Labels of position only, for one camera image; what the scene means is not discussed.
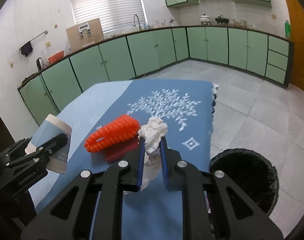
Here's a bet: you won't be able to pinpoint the white tissue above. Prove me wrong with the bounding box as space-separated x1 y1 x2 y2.
138 117 168 190

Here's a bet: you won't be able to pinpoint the blue white paper cup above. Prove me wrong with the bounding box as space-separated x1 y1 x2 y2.
25 114 73 174

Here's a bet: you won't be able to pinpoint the white window blind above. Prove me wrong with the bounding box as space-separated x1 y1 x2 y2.
68 0 147 33

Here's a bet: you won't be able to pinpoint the metal towel rail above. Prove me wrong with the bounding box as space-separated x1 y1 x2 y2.
19 30 49 53

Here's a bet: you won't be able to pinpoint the wooden door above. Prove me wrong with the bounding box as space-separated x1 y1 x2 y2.
281 0 304 98

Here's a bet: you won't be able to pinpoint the light blue tablecloth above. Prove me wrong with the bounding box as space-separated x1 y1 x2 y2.
28 80 132 213

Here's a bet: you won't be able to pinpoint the green lower kitchen cabinets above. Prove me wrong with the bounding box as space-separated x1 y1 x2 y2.
17 25 294 127

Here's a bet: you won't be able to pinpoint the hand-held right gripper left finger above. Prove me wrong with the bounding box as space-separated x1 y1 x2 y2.
21 137 145 240

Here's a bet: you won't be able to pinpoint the blue tree print cloth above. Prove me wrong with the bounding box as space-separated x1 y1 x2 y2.
88 79 220 240

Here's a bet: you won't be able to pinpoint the metal kitchen faucet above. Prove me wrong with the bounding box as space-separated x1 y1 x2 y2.
133 14 142 31

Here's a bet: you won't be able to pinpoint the dark red scouring sponge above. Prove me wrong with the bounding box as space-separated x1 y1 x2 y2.
105 140 140 165

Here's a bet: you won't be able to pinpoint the green plastic bottle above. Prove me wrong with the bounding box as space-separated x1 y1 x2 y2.
284 20 292 39

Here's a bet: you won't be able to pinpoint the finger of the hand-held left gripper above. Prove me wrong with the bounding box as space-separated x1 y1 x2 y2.
0 137 33 168
25 133 69 167

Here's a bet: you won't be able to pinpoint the red plastic basin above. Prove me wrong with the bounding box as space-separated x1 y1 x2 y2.
48 51 65 64

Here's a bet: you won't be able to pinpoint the black lined waste bin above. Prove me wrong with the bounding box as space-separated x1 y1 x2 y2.
209 149 279 217

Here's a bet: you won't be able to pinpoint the orange knitted scrubber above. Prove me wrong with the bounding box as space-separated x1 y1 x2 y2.
84 114 140 153

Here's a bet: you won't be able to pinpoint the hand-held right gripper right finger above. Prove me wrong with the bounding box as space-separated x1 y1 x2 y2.
160 137 283 240

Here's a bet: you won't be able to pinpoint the dark purple towel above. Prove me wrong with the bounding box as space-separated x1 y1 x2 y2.
20 41 33 57

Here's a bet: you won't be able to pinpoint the group of glass jars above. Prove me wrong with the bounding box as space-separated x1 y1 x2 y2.
228 19 248 28

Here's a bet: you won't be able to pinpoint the brown cardboard box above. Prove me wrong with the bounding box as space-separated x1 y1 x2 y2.
66 18 104 53

